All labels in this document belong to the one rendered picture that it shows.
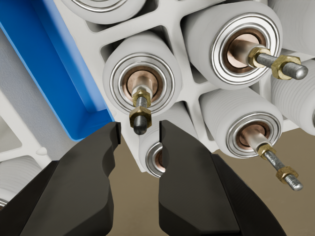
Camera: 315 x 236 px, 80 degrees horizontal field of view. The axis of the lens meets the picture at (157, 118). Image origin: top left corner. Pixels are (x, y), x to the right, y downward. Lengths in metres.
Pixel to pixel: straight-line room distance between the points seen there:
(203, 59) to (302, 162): 0.65
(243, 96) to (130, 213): 0.64
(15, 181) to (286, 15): 0.47
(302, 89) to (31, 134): 0.43
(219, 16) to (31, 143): 0.35
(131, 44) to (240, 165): 0.57
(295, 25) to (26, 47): 0.41
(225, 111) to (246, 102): 0.03
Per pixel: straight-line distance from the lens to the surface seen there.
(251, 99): 0.28
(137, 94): 0.18
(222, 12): 0.23
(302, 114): 0.33
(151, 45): 0.22
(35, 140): 0.40
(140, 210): 0.80
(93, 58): 0.30
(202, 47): 0.23
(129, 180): 0.68
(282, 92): 0.35
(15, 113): 0.38
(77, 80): 0.51
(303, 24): 0.28
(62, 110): 0.44
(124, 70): 0.22
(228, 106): 0.28
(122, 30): 0.29
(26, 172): 0.43
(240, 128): 0.28
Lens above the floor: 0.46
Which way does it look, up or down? 61 degrees down
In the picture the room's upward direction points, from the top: 174 degrees clockwise
